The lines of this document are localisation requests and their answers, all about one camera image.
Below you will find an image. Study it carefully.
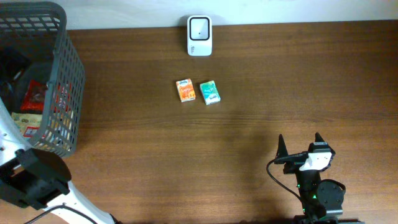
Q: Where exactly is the green tissue pack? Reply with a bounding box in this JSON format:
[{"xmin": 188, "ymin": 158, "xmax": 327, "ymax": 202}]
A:
[{"xmin": 200, "ymin": 80, "xmax": 221, "ymax": 105}]

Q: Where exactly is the orange tissue pack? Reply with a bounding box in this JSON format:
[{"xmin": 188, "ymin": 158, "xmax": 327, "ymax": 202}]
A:
[{"xmin": 176, "ymin": 78, "xmax": 196, "ymax": 103}]

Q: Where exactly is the red Hacks candy bag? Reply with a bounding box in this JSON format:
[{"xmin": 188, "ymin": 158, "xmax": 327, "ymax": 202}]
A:
[{"xmin": 20, "ymin": 79, "xmax": 71, "ymax": 114}]

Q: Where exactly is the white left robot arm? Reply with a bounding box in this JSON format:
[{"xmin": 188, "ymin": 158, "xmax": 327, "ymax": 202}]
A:
[{"xmin": 1, "ymin": 103, "xmax": 120, "ymax": 223}]

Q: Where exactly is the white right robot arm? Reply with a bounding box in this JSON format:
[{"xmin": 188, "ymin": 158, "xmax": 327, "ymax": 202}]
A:
[{"xmin": 266, "ymin": 133, "xmax": 361, "ymax": 224}]

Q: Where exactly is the white barcode scanner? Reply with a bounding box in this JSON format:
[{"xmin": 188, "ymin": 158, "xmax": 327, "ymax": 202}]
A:
[{"xmin": 187, "ymin": 15, "xmax": 213, "ymax": 57}]

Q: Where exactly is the dark grey plastic basket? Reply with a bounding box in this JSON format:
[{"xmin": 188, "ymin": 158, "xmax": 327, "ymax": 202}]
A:
[{"xmin": 1, "ymin": 2, "xmax": 86, "ymax": 157}]

